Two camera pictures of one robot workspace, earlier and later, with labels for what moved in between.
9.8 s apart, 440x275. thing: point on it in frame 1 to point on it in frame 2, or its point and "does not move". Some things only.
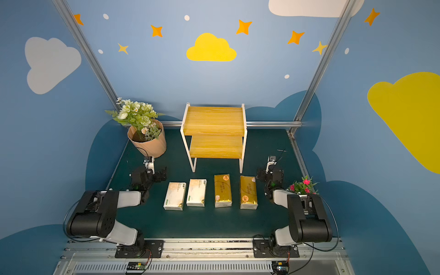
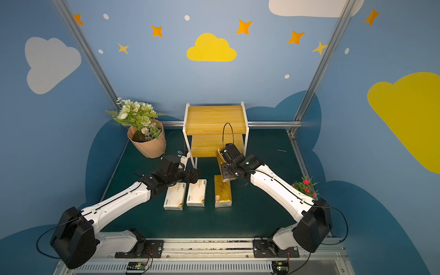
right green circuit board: (279, 267) does not move
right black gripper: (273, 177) to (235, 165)
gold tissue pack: (248, 192) to (220, 161)
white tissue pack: (197, 192) does not move
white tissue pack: (175, 196) does not move
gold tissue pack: (223, 194) does not move
